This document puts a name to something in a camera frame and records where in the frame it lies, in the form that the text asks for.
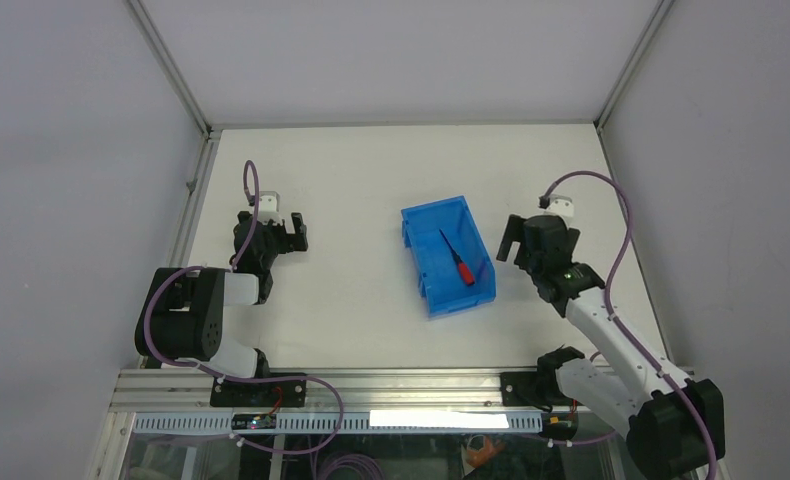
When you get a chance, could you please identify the red handled screwdriver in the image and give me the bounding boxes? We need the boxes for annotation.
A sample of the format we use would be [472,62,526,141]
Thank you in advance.
[439,229,476,287]

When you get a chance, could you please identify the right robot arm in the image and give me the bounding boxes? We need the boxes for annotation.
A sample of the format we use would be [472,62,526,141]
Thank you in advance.
[497,214,726,479]

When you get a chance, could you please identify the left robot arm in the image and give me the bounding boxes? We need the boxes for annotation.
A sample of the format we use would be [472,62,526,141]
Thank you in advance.
[134,211,309,406]

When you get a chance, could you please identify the blue plastic bin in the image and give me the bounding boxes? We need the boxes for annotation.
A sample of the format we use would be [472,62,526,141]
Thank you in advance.
[401,196,497,318]

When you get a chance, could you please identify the orange object under table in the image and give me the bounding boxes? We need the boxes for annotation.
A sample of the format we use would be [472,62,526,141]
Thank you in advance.
[463,435,506,468]

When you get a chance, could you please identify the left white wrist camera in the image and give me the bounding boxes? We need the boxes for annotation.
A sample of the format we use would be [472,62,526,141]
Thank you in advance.
[257,191,284,225]

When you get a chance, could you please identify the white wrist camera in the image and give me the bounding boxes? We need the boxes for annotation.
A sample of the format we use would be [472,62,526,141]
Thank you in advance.
[257,191,284,225]
[545,194,575,223]

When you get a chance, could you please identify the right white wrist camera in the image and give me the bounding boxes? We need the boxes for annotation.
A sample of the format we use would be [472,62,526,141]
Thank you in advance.
[545,194,575,223]

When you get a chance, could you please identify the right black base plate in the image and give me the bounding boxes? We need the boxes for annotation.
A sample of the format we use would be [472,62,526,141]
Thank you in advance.
[499,370,573,412]

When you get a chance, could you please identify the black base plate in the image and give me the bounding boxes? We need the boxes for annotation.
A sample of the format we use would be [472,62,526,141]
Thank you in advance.
[209,373,308,409]
[499,370,573,412]

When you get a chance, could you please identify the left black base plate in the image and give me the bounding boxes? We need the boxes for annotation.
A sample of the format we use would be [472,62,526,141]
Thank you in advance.
[209,373,308,409]

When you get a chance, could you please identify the aluminium front rail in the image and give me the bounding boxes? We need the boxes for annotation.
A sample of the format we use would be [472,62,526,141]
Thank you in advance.
[109,367,535,413]

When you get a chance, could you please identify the white slotted cable duct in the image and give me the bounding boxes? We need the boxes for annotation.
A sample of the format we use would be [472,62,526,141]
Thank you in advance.
[133,409,543,436]

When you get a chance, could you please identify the coiled purple cable below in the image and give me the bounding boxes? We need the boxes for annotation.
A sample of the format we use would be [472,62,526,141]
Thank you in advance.
[315,453,386,480]

